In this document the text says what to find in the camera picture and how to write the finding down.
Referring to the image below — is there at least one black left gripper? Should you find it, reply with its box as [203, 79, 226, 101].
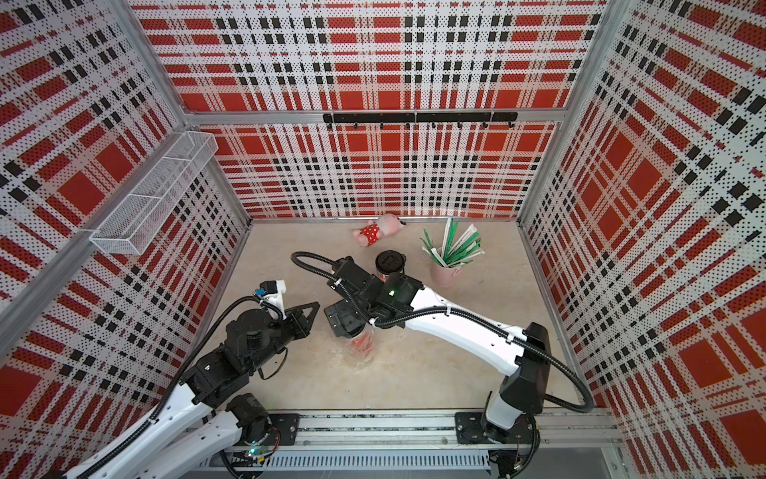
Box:
[245, 300, 319, 372]

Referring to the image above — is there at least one red milk tea cup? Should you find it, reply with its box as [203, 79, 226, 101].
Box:
[348, 329, 374, 362]
[375, 249, 406, 281]

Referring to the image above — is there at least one clear plastic carrier bag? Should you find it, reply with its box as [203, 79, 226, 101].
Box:
[339, 325, 375, 369]

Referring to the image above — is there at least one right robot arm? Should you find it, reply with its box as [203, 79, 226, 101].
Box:
[320, 257, 551, 443]

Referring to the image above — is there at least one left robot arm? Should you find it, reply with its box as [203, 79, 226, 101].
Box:
[64, 299, 320, 478]

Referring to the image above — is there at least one pink plush toy red dress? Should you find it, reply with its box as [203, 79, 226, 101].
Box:
[352, 214, 406, 247]

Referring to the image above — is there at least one pink metal straw bucket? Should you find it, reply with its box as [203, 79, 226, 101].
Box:
[430, 263, 463, 289]

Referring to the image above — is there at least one green wrapped straw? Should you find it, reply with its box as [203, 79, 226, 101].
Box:
[445, 232, 482, 267]

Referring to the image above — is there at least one wide white wrapped straw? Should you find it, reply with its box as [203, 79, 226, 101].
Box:
[442, 221, 478, 261]

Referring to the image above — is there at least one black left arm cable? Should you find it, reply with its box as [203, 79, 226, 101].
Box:
[74, 294, 285, 479]

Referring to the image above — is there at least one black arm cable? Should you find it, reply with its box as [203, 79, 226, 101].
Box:
[290, 250, 596, 414]
[74, 294, 285, 479]

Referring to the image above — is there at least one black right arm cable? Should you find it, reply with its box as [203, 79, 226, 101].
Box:
[290, 250, 596, 414]

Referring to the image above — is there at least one metal base rail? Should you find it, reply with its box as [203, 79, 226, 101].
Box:
[227, 408, 630, 478]

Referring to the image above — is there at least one white wire mesh basket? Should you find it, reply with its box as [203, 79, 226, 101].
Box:
[90, 131, 217, 255]

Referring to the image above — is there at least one black wall hook rail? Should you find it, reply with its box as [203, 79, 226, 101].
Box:
[322, 111, 519, 128]

